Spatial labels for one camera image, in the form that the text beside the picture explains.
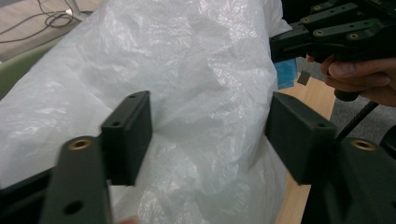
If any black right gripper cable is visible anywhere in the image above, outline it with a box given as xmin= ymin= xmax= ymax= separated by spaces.
xmin=335 ymin=100 xmax=380 ymax=142

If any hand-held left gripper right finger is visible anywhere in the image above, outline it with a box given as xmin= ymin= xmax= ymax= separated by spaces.
xmin=264 ymin=91 xmax=339 ymax=186

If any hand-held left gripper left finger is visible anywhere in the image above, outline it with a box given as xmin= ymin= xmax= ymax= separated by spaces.
xmin=100 ymin=90 xmax=154 ymax=188

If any white-legged desk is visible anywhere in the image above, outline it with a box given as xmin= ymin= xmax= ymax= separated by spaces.
xmin=64 ymin=0 xmax=94 ymax=21

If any grey tape mark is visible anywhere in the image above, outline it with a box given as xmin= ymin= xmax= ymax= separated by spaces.
xmin=296 ymin=70 xmax=312 ymax=87

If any white plastic bag blue edge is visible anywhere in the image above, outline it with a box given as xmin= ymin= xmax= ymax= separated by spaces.
xmin=0 ymin=0 xmax=300 ymax=224

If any tangle of black cables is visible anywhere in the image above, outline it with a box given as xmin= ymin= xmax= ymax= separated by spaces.
xmin=0 ymin=0 xmax=76 ymax=45

